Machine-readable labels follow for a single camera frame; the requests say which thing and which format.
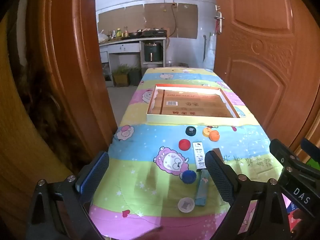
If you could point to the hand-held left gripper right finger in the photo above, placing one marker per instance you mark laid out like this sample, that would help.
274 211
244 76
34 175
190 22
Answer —
220 177

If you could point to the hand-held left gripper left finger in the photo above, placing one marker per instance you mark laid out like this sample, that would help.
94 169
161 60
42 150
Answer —
96 170

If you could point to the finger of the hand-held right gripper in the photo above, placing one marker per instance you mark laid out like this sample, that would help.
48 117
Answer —
310 146
285 155

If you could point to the teal lighter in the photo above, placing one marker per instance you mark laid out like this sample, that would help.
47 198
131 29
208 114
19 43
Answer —
202 190

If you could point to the small gold box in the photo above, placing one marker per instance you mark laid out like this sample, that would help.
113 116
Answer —
217 152

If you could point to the white cartoon lighter case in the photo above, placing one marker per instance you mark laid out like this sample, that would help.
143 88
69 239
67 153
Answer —
198 155

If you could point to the blue bottle cap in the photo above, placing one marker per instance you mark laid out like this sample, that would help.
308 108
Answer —
188 176

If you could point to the orange bottle cap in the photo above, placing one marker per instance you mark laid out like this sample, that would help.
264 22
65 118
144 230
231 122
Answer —
214 135

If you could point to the white bottle cap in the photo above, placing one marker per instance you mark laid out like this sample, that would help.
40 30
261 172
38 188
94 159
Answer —
186 204

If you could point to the red bottle cap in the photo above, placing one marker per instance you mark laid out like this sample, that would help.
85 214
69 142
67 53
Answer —
184 144

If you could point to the yellow-orange bottle cap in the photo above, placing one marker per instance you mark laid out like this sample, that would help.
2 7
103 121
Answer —
206 130

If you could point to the black bottle cap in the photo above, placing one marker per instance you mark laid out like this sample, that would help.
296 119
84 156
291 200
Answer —
190 130

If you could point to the orange-rimmed cardboard tray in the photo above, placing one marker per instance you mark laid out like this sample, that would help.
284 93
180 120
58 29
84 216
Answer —
190 103

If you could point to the plain wooden door leaf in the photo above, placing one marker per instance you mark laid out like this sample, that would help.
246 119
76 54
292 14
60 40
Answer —
75 80

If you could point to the potted plant yellow planter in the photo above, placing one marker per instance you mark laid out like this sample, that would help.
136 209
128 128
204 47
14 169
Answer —
121 76

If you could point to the potted plant dark planter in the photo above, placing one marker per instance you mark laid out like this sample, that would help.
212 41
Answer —
135 75

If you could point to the white kitchen counter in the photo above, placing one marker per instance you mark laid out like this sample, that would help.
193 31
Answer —
125 47

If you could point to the white sack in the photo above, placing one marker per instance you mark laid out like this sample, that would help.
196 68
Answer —
211 48

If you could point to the dark green air fryer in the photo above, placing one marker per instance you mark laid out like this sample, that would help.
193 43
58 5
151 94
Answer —
152 52

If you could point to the dark leaning pole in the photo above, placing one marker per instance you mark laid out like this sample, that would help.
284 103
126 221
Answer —
205 47

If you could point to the white plastic bag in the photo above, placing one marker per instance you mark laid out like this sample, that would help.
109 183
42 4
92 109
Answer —
102 37

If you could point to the yellow bottle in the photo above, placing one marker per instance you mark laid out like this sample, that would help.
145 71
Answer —
119 32

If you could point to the cooking oil bottle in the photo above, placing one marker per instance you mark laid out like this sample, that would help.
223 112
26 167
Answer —
125 32

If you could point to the black wok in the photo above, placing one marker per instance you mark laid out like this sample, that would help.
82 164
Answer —
133 33

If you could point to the black gas stove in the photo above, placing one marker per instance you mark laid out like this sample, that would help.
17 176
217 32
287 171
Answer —
155 32

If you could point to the cardboard wall covering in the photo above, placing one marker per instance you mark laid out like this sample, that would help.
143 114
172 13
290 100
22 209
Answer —
160 20

